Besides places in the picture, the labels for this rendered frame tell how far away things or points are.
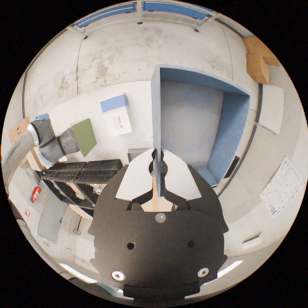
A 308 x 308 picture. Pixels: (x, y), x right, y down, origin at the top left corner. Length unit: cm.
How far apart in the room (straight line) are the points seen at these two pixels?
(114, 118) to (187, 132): 36
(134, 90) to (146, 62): 84
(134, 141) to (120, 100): 27
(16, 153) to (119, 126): 50
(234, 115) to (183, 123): 10
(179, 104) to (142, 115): 38
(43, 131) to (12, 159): 21
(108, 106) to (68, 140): 26
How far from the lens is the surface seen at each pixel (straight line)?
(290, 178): 265
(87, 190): 78
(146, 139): 57
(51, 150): 55
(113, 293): 29
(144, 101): 52
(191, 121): 18
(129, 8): 158
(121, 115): 45
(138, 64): 133
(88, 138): 59
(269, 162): 271
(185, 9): 160
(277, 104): 259
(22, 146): 48
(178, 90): 17
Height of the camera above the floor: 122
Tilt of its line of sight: 57 degrees down
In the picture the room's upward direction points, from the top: 170 degrees clockwise
